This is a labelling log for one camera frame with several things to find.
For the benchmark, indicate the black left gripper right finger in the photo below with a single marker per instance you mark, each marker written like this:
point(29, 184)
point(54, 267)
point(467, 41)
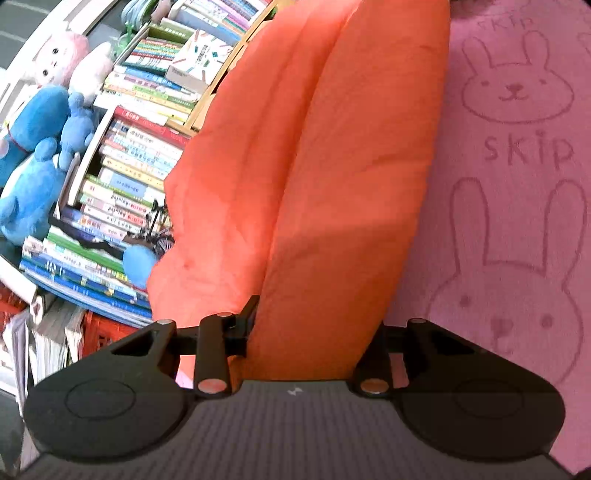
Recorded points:
point(381, 369)

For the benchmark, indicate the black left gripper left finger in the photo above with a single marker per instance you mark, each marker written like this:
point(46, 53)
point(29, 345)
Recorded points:
point(220, 337)

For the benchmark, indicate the orange puffer jacket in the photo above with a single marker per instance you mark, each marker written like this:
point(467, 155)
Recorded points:
point(305, 185)

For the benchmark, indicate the small blue plush ball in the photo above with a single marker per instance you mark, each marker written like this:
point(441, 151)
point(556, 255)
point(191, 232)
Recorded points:
point(138, 262)

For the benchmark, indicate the red plastic crate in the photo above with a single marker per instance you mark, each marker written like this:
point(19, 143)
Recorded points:
point(99, 332)

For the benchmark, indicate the pink bunny towel mat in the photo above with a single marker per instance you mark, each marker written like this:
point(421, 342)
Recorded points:
point(502, 252)

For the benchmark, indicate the wooden desk shelf with drawers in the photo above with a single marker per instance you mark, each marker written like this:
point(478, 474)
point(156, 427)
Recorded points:
point(235, 23)

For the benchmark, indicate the blue plush toy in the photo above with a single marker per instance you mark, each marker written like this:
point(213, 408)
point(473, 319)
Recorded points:
point(51, 114)
point(26, 209)

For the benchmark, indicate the white label printer box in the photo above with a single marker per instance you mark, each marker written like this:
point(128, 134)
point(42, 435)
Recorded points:
point(197, 63)

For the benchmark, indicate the white pink bunny plush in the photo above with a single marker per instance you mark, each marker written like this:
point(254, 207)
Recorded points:
point(67, 60)

